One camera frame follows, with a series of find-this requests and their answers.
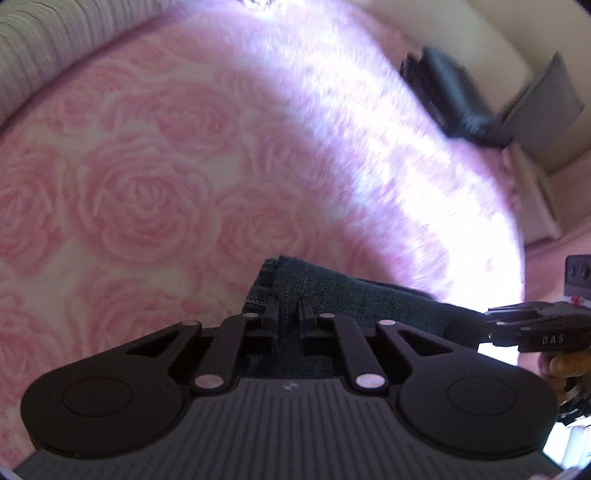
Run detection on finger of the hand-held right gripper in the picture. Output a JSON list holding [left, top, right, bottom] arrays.
[[479, 322, 523, 347], [484, 301, 557, 325]]

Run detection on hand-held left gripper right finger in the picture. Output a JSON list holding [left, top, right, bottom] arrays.
[[295, 295, 462, 393]]

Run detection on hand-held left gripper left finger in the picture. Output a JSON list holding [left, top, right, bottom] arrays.
[[127, 295, 281, 394]]

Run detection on dark blue jeans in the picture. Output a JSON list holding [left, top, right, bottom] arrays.
[[240, 256, 490, 377]]

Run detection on black folded clothes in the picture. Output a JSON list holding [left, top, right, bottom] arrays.
[[399, 46, 513, 149]]

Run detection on person's right hand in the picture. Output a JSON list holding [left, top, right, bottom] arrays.
[[538, 344, 591, 407]]

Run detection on beige cushion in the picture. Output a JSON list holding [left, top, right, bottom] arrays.
[[505, 144, 564, 243]]

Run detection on pink rose blanket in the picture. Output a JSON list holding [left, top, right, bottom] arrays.
[[0, 0, 528, 462]]

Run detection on grey cushion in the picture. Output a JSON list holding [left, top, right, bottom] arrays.
[[501, 51, 585, 162]]

